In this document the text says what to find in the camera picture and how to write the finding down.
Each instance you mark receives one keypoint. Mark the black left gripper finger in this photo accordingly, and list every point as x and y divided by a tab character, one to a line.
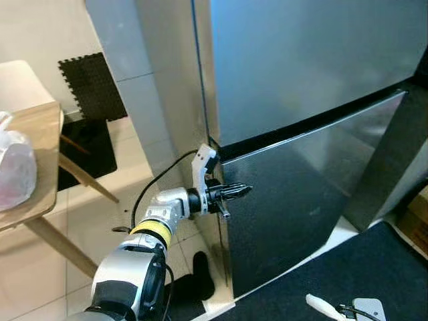
234	188
234	196

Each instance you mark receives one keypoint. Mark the grey steel fridge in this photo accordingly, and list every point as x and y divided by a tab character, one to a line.
301	60

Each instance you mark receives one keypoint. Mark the black robot foot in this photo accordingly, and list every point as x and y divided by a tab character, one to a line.
200	274

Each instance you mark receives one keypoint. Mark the black floor mat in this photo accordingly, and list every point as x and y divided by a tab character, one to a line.
90	157

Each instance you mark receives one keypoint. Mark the grey kitchen cabinet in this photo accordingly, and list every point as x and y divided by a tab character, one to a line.
384	174

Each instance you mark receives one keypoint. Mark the black foam puzzle mat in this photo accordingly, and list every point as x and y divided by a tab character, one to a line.
93	87

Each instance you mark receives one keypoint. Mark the light wooden dining table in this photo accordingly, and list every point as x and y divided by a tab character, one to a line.
47	160

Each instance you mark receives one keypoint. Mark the large white plastic bag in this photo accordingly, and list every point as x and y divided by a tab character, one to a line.
15	170

